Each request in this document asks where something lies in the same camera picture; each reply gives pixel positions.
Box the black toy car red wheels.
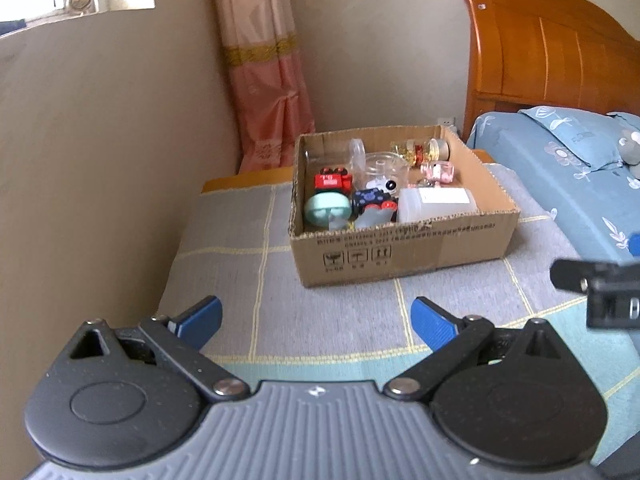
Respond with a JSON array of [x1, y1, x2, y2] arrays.
[[351, 187, 399, 214]]

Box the blue floral bed sheet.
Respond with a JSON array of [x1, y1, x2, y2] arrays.
[[467, 110, 640, 273]]

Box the wooden headboard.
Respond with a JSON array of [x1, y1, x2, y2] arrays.
[[457, 0, 640, 144]]

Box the blue floral pillow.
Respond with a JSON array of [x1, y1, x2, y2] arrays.
[[517, 105, 640, 182]]

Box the cotton swab container green label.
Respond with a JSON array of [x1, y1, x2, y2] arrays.
[[397, 187, 479, 224]]

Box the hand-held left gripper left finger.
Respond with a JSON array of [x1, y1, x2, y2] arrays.
[[67, 295, 252, 404]]

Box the checked grey blue blanket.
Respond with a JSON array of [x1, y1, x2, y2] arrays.
[[157, 162, 640, 466]]

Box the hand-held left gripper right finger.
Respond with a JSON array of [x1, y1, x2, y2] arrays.
[[382, 296, 568, 404]]

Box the pink curtain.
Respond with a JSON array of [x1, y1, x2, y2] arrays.
[[209, 0, 317, 174]]

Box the grey plush toy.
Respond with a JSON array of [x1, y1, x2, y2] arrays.
[[617, 129, 640, 179]]

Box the cardboard box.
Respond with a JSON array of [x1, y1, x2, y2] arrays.
[[288, 125, 521, 289]]

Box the jar of gold red beads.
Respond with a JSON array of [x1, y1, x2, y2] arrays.
[[390, 138, 451, 165]]

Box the clear glass panda cup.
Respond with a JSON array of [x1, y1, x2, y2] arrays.
[[348, 138, 412, 196]]

